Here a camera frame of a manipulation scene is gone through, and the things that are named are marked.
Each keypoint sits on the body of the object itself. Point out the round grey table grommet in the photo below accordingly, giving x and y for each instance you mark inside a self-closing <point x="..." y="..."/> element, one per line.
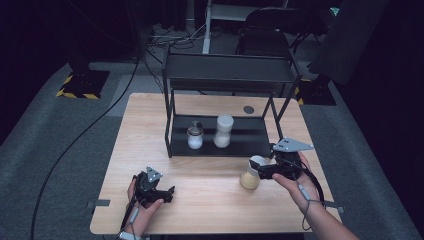
<point x="248" y="110"/>

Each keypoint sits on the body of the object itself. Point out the black two-tier metal rack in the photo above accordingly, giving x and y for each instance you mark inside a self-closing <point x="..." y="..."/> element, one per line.
<point x="230" y="68"/>

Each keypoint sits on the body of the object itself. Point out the black folding chair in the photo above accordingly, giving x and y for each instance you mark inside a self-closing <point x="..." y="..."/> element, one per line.
<point x="263" y="36"/>

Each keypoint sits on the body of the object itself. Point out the person's left hand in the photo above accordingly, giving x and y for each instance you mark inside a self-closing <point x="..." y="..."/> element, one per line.
<point x="143" y="216"/>

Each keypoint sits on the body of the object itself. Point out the waisted jar with white lid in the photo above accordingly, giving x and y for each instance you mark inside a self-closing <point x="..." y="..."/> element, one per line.
<point x="222" y="136"/>

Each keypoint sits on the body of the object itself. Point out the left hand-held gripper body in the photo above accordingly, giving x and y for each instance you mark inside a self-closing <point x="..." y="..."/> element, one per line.
<point x="148" y="190"/>

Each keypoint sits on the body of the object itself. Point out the white metal stand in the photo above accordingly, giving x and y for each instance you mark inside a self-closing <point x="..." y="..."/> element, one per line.
<point x="207" y="30"/>

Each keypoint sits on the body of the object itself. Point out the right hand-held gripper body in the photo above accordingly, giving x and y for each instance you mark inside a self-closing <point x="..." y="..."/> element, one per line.
<point x="286" y="166"/>

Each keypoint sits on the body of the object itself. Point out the person's right hand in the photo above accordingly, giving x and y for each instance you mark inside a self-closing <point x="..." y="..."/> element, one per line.
<point x="308" y="186"/>

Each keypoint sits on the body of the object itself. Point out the grey table edge clip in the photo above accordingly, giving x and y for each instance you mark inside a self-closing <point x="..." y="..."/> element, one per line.
<point x="100" y="203"/>
<point x="335" y="206"/>

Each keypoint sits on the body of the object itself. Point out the yellow-black striped floor plate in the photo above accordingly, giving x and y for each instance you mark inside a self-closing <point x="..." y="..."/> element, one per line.
<point x="85" y="85"/>
<point x="316" y="95"/>

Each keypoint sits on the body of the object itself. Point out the jar with yellowish powder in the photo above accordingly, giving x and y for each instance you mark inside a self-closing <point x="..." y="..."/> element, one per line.
<point x="250" y="180"/>

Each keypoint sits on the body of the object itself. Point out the glass shaker with metal lid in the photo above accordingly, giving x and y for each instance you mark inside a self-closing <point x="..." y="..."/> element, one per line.
<point x="195" y="141"/>

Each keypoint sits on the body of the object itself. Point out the dark grey curtain panel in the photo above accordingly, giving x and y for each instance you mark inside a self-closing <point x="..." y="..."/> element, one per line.
<point x="346" y="40"/>

